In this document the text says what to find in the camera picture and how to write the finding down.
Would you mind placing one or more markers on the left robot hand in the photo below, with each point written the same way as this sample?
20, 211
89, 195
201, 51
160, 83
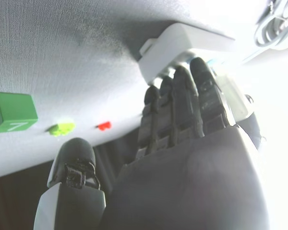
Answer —
182, 179

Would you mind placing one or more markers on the white power strip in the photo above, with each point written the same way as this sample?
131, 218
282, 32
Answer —
235, 100

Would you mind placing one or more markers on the white charger adapter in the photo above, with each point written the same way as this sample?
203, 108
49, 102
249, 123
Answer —
172, 40

